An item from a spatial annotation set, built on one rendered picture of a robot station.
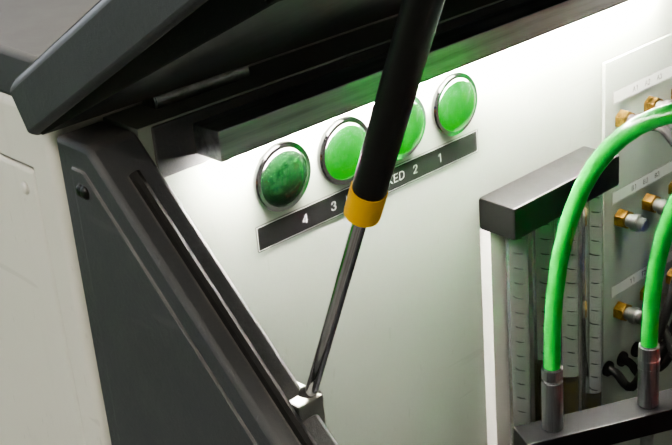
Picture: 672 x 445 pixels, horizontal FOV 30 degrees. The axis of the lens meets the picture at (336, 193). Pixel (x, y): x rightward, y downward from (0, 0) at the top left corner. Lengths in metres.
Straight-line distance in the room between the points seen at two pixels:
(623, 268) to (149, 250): 0.61
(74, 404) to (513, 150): 0.42
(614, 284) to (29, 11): 0.63
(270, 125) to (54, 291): 0.19
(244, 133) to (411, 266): 0.25
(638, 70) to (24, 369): 0.61
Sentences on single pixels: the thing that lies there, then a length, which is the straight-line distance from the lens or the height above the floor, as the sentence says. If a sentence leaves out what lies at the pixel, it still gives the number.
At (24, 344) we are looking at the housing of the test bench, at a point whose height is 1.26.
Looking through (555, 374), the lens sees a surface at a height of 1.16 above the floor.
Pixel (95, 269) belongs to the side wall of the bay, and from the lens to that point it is 0.82.
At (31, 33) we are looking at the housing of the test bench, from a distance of 0.86.
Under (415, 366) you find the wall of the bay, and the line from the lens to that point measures 1.05.
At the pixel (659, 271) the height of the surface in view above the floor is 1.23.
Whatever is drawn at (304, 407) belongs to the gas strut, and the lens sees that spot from 0.74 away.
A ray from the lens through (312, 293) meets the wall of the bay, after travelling 0.94.
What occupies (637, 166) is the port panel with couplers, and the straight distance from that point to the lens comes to 1.23.
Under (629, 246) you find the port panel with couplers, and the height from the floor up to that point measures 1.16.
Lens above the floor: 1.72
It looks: 23 degrees down
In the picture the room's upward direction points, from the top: 5 degrees counter-clockwise
